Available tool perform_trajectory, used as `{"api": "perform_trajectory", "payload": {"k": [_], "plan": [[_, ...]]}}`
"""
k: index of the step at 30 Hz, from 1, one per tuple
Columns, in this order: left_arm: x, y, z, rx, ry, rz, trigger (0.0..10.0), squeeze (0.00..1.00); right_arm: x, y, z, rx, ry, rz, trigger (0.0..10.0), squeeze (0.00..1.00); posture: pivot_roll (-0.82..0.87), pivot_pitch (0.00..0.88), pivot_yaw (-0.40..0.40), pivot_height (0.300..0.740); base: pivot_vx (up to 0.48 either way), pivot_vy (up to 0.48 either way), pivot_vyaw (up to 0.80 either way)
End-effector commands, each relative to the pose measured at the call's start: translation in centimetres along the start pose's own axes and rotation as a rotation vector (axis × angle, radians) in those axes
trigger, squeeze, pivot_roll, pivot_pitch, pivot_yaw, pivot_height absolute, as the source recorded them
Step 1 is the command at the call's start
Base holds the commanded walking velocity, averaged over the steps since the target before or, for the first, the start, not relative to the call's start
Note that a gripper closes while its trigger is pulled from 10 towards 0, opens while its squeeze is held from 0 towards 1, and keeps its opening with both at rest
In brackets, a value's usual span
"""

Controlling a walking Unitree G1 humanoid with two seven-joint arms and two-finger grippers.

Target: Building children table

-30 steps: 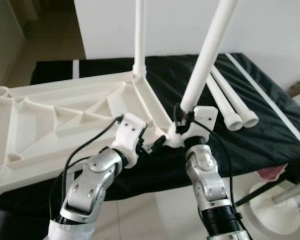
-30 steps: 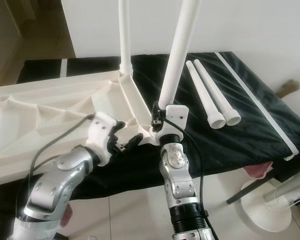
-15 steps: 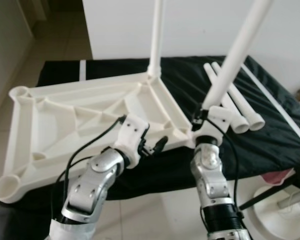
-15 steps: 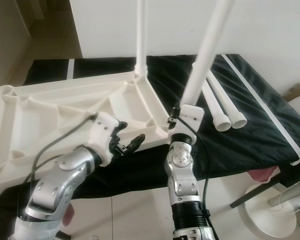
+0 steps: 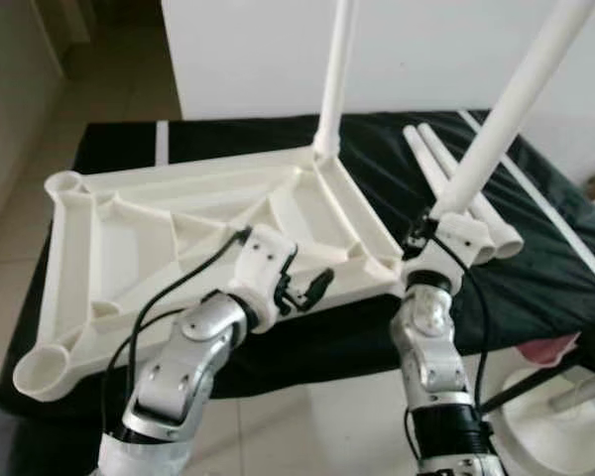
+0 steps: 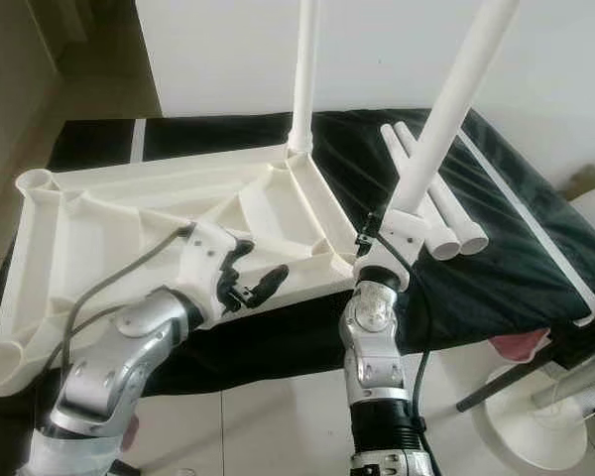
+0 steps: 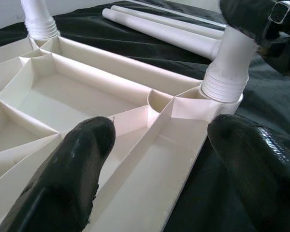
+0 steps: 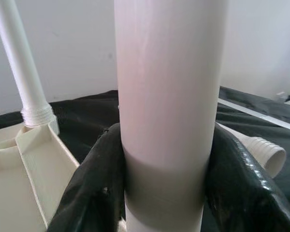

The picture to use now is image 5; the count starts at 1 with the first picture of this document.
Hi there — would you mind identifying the white plastic children table top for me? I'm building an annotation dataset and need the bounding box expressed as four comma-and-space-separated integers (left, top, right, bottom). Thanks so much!
12, 144, 417, 404

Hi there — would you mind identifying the white plastic table leg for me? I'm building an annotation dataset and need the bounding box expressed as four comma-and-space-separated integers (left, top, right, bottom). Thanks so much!
417, 122, 526, 261
403, 124, 497, 267
431, 0, 595, 221
313, 0, 361, 160

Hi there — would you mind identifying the black table cloth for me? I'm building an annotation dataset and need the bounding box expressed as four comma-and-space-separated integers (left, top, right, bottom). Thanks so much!
0, 109, 595, 476

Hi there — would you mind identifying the pink cloth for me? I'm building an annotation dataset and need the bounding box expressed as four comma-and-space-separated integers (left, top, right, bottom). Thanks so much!
519, 334, 583, 365

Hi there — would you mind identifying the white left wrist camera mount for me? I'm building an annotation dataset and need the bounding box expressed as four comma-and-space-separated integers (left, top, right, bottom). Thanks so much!
226, 224, 298, 333

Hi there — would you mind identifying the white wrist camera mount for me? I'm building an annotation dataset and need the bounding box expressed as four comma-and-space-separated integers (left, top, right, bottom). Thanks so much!
401, 211, 494, 296
226, 224, 298, 333

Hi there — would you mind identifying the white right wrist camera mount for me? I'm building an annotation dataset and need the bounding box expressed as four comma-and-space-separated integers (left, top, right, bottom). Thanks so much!
401, 211, 494, 296

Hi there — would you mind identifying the black metal table frame leg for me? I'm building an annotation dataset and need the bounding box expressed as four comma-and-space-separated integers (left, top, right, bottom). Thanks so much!
476, 369, 538, 414

